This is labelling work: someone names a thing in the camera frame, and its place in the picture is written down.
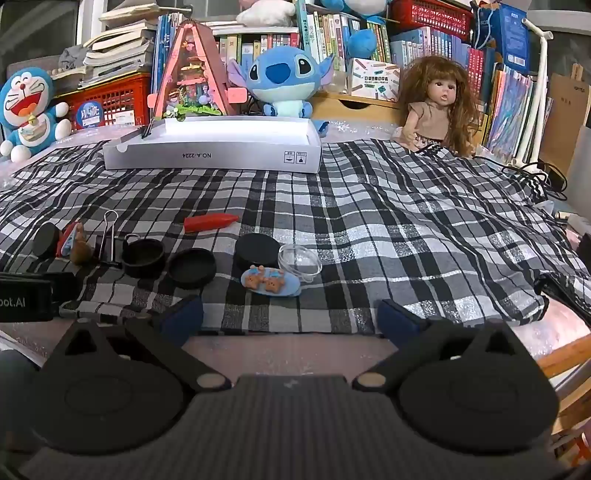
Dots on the blue cat plush toy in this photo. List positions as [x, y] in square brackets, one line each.
[25, 108]

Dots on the red plastic crate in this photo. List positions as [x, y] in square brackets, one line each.
[117, 99]

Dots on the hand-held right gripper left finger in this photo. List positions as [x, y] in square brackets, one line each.
[182, 318]

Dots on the small black binder clip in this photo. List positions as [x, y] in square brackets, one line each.
[147, 129]

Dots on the grey cloth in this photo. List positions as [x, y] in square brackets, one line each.
[74, 57]

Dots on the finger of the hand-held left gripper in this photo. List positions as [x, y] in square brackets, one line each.
[64, 288]

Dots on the red pen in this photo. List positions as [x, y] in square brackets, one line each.
[207, 222]

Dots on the black round jar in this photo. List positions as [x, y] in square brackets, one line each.
[143, 261]

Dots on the colourful printed carton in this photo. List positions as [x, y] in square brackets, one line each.
[374, 81]

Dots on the black white plaid cloth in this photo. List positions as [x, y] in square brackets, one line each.
[392, 230]

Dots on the pink triangular diorama box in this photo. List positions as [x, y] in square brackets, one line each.
[198, 83]

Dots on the row of small upright books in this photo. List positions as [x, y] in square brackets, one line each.
[240, 46]

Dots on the row of thin blue books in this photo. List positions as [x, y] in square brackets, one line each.
[161, 50]

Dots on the black round puck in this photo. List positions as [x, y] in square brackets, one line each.
[256, 251]

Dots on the pink bubble wrap sheet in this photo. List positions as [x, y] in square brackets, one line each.
[277, 353]

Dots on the white tube stand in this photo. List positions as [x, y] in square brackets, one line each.
[541, 92]

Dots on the white pink plush toy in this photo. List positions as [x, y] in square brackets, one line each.
[263, 14]

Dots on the black round lid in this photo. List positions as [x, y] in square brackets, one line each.
[191, 270]

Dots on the red plastic basket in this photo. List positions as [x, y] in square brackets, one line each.
[429, 16]

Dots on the blue paper bag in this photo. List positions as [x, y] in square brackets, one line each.
[508, 37]

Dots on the long haired doll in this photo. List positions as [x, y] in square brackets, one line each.
[443, 94]

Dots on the blue plush ball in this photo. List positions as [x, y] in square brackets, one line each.
[364, 44]

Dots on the white window frame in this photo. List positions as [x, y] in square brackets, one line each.
[97, 11]

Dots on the blue alien plush toy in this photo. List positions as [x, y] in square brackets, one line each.
[277, 74]

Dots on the wooden drawer box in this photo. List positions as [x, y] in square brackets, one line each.
[360, 110]

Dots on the row of thin pastel books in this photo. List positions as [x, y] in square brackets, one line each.
[508, 110]

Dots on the wooden frame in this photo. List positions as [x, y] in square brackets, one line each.
[568, 360]

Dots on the blue oval plate with bears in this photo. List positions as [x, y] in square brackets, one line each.
[270, 282]

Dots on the stack of worn books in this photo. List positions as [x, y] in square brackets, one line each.
[115, 55]

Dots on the blue white plush toy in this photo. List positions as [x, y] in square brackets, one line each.
[355, 7]

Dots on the brown bear figure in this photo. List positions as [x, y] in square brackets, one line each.
[82, 247]

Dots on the brown cardboard sheet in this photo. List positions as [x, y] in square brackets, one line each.
[565, 120]

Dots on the clear plastic dome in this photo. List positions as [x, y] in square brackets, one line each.
[300, 263]

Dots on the white cardboard box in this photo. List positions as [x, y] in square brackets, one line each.
[207, 152]

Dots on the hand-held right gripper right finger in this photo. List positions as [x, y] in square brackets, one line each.
[399, 321]

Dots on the row of blue red books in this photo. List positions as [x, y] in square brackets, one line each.
[434, 44]

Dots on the small black disc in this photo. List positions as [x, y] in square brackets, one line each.
[47, 241]

